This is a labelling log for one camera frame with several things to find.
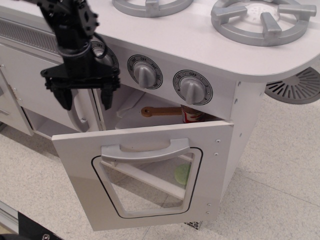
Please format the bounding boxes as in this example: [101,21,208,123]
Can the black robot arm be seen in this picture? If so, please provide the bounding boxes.
[32,0,120,111]

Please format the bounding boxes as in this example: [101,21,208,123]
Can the grey left burner grate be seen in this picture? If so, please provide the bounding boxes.
[112,0,193,18]

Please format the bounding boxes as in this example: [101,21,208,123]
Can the grey cabinet door handle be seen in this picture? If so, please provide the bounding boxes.
[67,89,89,133]

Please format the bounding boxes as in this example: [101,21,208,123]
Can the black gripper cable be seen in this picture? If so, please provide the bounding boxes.
[91,32,108,60]

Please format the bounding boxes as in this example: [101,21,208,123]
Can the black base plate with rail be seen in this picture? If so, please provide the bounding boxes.
[0,201,62,240]

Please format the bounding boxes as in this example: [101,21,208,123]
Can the green round toy in oven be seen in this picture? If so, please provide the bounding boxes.
[174,163,191,186]

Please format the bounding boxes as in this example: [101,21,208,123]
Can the red toy can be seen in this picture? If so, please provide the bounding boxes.
[181,105,205,124]

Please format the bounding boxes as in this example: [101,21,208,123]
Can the white oven door with window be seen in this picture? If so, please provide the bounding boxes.
[52,120,234,231]

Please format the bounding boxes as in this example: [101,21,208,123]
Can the wooden spoon in oven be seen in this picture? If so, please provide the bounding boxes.
[140,106,182,118]

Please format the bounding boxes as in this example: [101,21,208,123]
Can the grey left stove knob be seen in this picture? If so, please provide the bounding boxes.
[91,41,119,70]

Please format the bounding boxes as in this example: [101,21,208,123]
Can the grey stove knob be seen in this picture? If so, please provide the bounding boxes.
[173,70,214,106]
[127,54,163,90]
[91,41,119,70]

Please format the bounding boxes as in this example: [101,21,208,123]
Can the grey middle stove knob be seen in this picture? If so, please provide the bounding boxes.
[127,54,163,90]

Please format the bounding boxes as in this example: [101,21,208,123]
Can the white cabinet door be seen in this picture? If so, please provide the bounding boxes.
[0,45,101,137]

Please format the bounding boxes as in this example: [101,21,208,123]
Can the grey oven door handle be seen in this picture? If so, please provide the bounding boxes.
[101,138,190,164]

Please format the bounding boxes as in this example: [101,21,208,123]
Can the grey burner grate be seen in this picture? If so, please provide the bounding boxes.
[112,0,193,18]
[211,0,317,47]

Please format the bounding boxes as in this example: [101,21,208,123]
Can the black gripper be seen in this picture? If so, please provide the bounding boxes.
[40,49,120,111]

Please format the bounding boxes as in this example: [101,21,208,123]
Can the grey right stove knob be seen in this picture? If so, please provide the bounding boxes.
[173,70,214,106]

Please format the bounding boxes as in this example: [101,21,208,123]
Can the grey slotted round disc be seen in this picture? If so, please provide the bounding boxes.
[265,67,320,105]

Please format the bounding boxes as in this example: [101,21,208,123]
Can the aluminium extrusion rail under stove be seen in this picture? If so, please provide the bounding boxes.
[184,220,203,231]

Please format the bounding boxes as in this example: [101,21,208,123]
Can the white toy kitchen stove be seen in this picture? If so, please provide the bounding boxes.
[0,0,320,231]

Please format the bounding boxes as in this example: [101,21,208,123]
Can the grey right burner grate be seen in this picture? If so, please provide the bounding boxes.
[211,0,317,47]

